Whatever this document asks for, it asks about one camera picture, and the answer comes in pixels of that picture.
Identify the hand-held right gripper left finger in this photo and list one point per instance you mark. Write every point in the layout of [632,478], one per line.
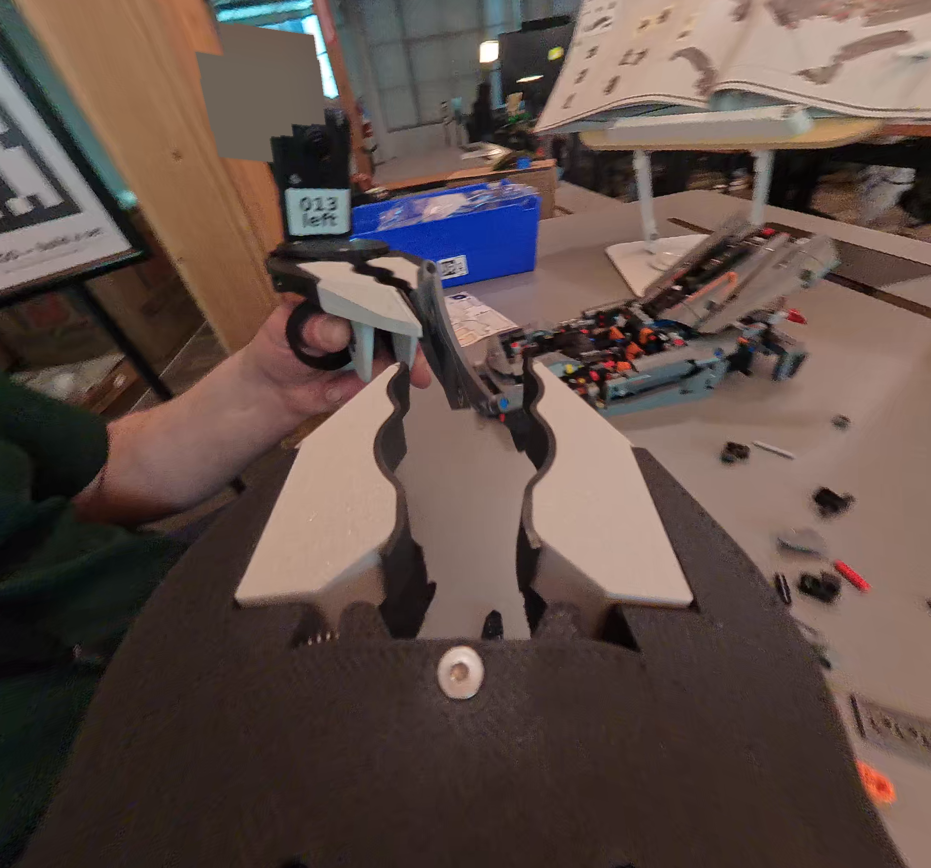
[327,512]

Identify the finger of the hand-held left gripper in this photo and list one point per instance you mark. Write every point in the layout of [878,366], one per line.
[324,270]
[364,301]

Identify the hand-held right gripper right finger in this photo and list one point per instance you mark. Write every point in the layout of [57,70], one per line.
[604,519]

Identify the dark grey curved lego panel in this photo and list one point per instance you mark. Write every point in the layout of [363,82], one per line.
[444,352]

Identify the person's left forearm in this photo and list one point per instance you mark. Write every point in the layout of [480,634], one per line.
[182,461]

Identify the partly built lego car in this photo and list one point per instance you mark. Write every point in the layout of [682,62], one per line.
[654,344]

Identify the scattered loose lego pieces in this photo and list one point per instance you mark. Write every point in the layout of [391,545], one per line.
[833,501]

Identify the lego instruction booklet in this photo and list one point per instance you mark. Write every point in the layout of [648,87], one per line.
[691,25]

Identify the person's left hand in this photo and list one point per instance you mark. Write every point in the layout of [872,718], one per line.
[291,388]

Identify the blue plastic bin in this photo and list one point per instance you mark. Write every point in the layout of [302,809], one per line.
[436,243]

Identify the white sticker sheet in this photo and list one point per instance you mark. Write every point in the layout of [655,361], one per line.
[473,319]

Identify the clear plastic bag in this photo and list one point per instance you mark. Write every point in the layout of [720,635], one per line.
[451,206]

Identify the white book stand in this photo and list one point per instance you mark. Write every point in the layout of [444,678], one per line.
[654,257]

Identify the framed black white marker sign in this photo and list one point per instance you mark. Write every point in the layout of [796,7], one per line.
[43,228]

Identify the person's green sweater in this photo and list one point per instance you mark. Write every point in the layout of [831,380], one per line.
[43,519]

